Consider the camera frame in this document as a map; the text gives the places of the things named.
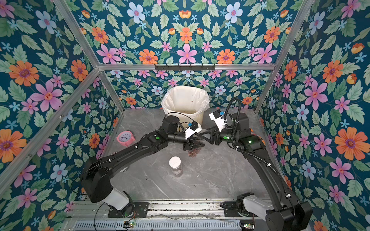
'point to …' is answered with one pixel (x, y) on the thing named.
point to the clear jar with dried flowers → (193, 153)
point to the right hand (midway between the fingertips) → (206, 129)
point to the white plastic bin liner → (189, 100)
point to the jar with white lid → (176, 164)
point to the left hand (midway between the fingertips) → (205, 141)
